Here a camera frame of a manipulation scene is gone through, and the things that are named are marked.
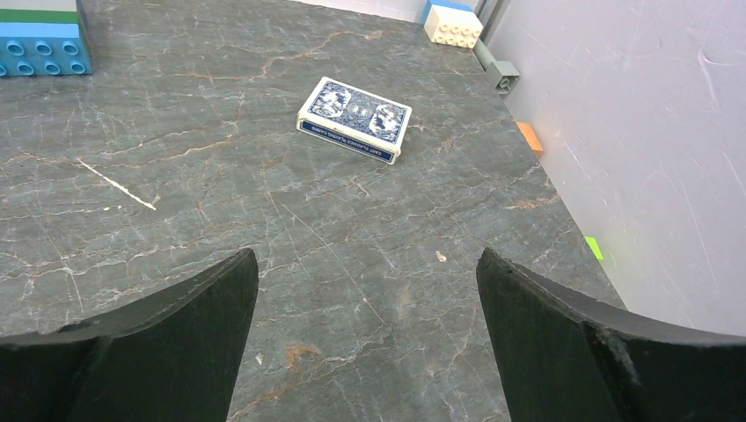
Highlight lime green block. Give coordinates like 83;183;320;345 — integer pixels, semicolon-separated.
584;236;604;261

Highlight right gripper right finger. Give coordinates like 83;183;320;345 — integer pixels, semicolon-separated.
476;249;745;421

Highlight blue green stacked bricks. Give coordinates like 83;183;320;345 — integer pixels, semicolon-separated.
1;0;92;77

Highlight blue playing card box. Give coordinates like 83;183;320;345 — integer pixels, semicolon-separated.
296;76;413;165

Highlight white blue brick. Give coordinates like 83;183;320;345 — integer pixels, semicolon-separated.
422;1;483;49

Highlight orange wooden block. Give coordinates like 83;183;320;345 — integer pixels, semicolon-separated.
516;121;544;157

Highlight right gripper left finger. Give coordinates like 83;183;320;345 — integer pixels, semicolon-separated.
1;248;259;421

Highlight grey brick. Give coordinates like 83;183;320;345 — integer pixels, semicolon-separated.
486;61;521;95

